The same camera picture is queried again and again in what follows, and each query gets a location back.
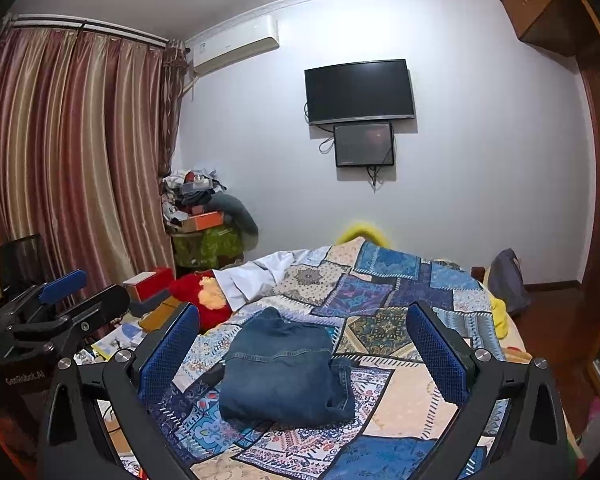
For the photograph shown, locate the red plush toy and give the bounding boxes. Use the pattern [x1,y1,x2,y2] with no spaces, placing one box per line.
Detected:
[168,269,234,332]

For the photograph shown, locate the white air conditioner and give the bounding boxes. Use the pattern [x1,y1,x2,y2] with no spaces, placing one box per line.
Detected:
[189,16,281,74]

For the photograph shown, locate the scattered papers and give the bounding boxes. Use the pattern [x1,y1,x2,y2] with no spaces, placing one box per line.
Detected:
[77,321,148,363]

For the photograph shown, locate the pile of clothes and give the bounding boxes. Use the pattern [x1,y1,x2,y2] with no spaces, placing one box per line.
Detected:
[160,168,229,225]

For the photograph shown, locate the orange box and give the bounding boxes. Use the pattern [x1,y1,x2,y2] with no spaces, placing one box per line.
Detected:
[176,211,226,234]

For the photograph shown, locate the striped brown curtain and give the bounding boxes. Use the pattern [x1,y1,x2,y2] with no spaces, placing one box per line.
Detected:
[0,26,192,313]

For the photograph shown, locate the small black wall monitor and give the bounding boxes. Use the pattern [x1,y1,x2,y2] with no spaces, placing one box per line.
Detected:
[333,121,396,168]

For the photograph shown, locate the white bed sheet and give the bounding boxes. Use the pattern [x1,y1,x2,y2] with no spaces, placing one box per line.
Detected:
[214,247,332,312]

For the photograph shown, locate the white curtain rail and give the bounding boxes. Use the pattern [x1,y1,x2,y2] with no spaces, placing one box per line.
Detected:
[2,14,172,52]

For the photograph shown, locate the blue denim jacket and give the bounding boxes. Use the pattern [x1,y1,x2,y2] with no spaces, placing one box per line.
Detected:
[200,306,357,426]

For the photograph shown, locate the dark blue bag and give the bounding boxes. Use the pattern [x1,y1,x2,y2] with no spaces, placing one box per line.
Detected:
[486,248,532,317]

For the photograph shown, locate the black wall television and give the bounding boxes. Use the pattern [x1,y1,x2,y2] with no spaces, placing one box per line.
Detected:
[304,59,415,126]

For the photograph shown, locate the brown wooden wardrobe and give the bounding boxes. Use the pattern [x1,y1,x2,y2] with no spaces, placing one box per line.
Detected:
[499,0,600,403]

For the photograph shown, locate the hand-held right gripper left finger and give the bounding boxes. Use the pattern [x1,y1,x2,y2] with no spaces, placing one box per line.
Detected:
[39,302,201,480]

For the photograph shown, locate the yellow pillow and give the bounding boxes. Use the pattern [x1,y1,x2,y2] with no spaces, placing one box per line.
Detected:
[336,222,389,249]

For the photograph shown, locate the red and white box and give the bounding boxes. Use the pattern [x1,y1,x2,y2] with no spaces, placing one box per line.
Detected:
[122,267,176,302]

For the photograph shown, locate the black monitor cable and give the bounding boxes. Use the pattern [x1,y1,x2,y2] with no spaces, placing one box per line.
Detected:
[366,164,387,194]

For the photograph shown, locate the brown cardboard box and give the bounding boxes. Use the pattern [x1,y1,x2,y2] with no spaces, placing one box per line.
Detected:
[139,297,182,332]

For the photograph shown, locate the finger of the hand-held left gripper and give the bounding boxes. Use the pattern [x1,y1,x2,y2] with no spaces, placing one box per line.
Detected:
[10,284,131,347]
[2,269,87,328]

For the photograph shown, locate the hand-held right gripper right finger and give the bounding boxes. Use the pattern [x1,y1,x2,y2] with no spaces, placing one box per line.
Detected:
[405,301,566,480]

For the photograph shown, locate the yellow cloth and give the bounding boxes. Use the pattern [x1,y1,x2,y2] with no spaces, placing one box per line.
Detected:
[489,297,512,342]

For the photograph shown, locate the blue patchwork blanket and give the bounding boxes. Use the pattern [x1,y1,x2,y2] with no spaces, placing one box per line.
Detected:
[140,240,531,480]

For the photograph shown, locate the black flat panel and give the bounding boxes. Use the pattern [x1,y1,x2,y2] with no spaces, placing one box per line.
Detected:
[0,234,42,292]

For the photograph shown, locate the green box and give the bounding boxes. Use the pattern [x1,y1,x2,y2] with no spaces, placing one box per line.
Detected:
[171,226,247,269]

